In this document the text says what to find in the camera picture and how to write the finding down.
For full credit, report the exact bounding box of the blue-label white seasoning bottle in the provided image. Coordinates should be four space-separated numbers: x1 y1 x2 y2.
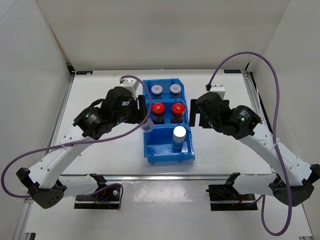
140 118 155 133

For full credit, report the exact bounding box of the red-lid chili sauce jar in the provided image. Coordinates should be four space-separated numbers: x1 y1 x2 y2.
151 102 166 125

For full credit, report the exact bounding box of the white-lid dark sauce jar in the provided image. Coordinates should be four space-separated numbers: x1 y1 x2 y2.
151 84 163 99

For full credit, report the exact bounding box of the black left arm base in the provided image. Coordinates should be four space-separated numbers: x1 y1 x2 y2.
73 183 124 210

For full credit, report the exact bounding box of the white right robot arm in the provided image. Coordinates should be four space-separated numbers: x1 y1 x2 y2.
189 91 320 207

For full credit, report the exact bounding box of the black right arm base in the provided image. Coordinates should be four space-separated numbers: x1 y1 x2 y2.
206 184 258 212

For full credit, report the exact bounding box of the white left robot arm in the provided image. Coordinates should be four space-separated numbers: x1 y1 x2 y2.
16 86 147 209

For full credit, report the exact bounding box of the blue three-compartment plastic bin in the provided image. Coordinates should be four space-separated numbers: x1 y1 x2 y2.
143 78 195 164

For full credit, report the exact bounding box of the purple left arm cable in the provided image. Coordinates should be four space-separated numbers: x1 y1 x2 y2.
1 75 152 210

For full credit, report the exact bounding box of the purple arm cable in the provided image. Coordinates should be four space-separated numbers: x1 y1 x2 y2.
206 51 293 236
1 75 152 210

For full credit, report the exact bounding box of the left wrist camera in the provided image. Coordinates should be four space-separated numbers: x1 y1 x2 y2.
120 77 140 98

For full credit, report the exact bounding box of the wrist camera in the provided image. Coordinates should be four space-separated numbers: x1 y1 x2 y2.
209 83 226 100
120 77 140 98

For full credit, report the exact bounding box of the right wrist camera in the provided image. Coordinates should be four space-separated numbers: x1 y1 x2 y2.
209 83 226 100

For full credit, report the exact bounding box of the aluminium table edge rail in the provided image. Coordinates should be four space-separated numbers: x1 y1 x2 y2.
39 173 273 181

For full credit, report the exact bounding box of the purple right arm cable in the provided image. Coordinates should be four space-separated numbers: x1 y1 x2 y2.
206 51 293 236

